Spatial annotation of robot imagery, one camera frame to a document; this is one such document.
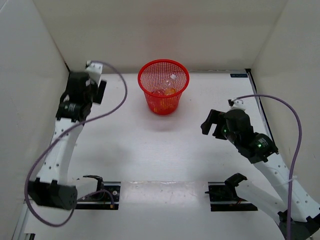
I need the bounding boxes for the orange juice bottle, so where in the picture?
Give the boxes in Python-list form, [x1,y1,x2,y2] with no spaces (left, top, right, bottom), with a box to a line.
[164,87,176,96]

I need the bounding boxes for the clear plastic water bottle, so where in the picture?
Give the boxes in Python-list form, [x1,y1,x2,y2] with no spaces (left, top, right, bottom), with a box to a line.
[153,74,177,96]

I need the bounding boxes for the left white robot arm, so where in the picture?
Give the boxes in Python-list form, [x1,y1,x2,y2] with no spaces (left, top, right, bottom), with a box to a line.
[27,70,107,210]

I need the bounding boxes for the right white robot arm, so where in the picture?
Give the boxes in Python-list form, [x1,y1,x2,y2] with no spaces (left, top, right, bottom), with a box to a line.
[200,109,320,240]

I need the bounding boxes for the red mesh plastic bin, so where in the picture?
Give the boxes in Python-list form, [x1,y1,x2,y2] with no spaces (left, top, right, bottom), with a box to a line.
[137,59,190,115]

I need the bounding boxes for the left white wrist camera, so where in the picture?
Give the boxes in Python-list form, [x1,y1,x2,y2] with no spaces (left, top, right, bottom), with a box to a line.
[84,60,104,85]

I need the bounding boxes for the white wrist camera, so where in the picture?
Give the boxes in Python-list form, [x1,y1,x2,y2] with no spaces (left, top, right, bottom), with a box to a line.
[228,98,246,111]
[84,60,104,85]

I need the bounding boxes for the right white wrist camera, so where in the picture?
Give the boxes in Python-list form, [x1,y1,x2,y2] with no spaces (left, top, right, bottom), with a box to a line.
[228,98,246,111]

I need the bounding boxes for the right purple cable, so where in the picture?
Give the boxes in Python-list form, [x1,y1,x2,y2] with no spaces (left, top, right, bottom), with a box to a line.
[236,94,301,240]

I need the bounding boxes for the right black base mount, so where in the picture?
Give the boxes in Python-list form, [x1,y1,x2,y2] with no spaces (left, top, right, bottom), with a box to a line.
[205,182,258,212]

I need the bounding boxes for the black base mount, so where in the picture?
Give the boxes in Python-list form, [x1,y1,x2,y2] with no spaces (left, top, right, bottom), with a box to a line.
[205,182,258,212]
[75,181,121,211]

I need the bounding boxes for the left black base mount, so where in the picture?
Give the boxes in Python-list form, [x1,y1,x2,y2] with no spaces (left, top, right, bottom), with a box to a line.
[75,181,121,211]

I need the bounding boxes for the left aluminium frame rail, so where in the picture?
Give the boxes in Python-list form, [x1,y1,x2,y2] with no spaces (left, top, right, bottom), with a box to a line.
[11,200,36,240]

